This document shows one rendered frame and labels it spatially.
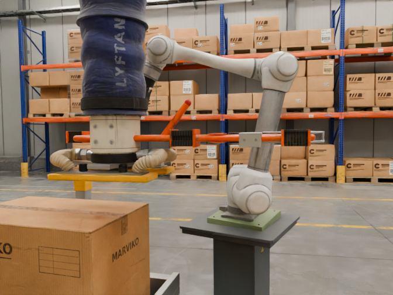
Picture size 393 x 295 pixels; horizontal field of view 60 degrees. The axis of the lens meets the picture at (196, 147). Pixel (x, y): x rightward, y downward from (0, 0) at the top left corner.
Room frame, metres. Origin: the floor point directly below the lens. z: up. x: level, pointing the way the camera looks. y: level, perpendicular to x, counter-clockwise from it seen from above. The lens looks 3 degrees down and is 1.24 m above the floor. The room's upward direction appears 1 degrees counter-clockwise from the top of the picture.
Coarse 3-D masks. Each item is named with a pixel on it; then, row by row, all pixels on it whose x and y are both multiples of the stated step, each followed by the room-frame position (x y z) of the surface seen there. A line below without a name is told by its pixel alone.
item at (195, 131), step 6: (174, 132) 1.08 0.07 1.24; (180, 132) 1.08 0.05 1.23; (186, 132) 1.07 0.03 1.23; (192, 132) 1.08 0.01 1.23; (198, 132) 1.13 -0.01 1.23; (174, 138) 1.09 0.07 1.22; (180, 138) 1.08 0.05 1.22; (186, 138) 1.08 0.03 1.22; (192, 138) 1.08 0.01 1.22; (174, 144) 1.08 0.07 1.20; (180, 144) 1.08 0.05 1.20; (186, 144) 1.07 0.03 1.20; (192, 144) 1.08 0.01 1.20; (198, 144) 1.13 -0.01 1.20
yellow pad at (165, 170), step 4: (128, 168) 1.22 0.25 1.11; (148, 168) 1.22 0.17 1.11; (152, 168) 1.21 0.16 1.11; (156, 168) 1.21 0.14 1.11; (160, 168) 1.21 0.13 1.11; (164, 168) 1.21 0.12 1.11; (168, 168) 1.22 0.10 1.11; (172, 168) 1.25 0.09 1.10; (152, 172) 1.20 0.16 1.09; (156, 172) 1.19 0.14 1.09; (160, 172) 1.19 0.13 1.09; (164, 172) 1.19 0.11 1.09; (168, 172) 1.20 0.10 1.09
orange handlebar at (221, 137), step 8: (80, 136) 1.18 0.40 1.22; (88, 136) 1.17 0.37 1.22; (136, 136) 1.13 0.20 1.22; (144, 136) 1.12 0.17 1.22; (152, 136) 1.12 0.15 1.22; (160, 136) 1.11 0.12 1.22; (168, 136) 1.10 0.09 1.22; (200, 136) 1.08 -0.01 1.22; (208, 136) 1.07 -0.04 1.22; (216, 136) 1.07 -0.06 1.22; (224, 136) 1.06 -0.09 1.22; (232, 136) 1.06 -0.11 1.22; (264, 136) 1.04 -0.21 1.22; (272, 136) 1.03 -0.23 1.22; (280, 136) 1.03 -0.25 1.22; (312, 136) 1.01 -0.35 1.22
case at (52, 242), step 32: (0, 224) 1.08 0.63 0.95; (32, 224) 1.06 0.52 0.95; (64, 224) 1.05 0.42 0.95; (96, 224) 1.05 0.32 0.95; (128, 224) 1.19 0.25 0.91; (0, 256) 1.08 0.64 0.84; (32, 256) 1.04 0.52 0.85; (64, 256) 1.01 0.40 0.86; (96, 256) 1.00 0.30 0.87; (128, 256) 1.19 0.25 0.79; (0, 288) 1.08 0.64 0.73; (32, 288) 1.04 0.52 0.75; (64, 288) 1.01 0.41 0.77; (96, 288) 1.00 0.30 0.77; (128, 288) 1.18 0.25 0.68
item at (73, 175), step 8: (80, 168) 1.09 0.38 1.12; (120, 168) 1.06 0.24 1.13; (48, 176) 1.07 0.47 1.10; (56, 176) 1.07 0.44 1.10; (64, 176) 1.06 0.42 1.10; (72, 176) 1.05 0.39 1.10; (80, 176) 1.05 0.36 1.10; (88, 176) 1.04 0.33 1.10; (96, 176) 1.04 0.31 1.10; (104, 176) 1.03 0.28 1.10; (112, 176) 1.03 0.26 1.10; (120, 176) 1.02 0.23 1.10; (128, 176) 1.01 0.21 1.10; (136, 176) 1.01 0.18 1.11; (144, 176) 1.00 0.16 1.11; (152, 176) 1.04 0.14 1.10
